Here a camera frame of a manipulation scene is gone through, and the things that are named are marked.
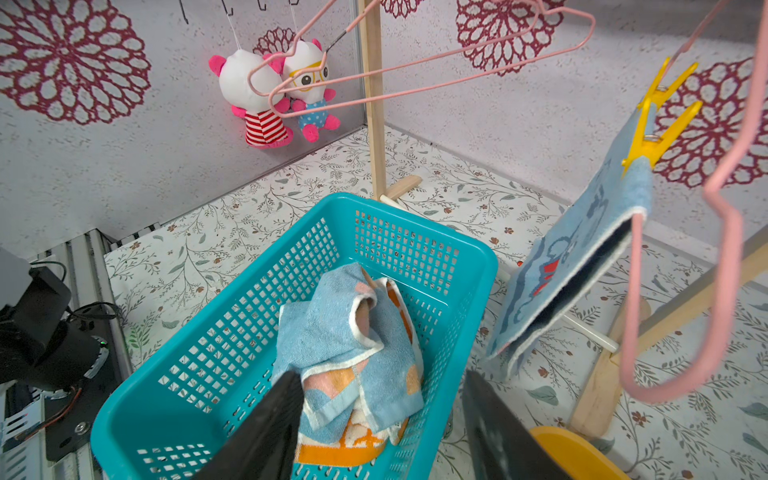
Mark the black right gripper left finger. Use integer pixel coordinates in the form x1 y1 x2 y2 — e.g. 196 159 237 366
194 371 304 480

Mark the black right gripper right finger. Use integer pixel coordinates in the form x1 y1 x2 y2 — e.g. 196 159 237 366
462 370 569 479

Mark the white orange patterned towel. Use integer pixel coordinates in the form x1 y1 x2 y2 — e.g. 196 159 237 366
296 277 424 467

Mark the light blue patterned towel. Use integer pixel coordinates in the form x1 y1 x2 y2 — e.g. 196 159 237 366
269 261 426 446

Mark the pink wire hanger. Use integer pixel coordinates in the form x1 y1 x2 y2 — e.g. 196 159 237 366
619 1 767 403
246 1 381 108
267 0 598 120

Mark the blue bear towel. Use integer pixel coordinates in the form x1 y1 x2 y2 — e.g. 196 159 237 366
484 105 657 381

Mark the yellow clothespin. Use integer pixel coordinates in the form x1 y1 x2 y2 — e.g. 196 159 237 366
620 56 704 176

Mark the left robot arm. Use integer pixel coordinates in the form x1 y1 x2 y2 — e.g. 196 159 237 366
1 249 108 391

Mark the yellow plastic tray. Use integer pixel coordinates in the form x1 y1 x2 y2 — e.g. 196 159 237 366
529 426 630 480

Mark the teal plastic basket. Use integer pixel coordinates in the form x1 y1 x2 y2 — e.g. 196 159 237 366
90 193 498 479

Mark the wooden clothes rack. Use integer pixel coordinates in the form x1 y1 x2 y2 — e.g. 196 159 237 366
356 0 768 440

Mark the white pink plush toy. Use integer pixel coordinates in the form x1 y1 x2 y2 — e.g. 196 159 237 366
208 49 294 150

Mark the plush with yellow glasses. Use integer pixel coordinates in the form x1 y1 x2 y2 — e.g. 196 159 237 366
282 39 341 143

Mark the black wire wall basket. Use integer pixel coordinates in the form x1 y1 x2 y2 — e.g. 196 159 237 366
174 0 302 24

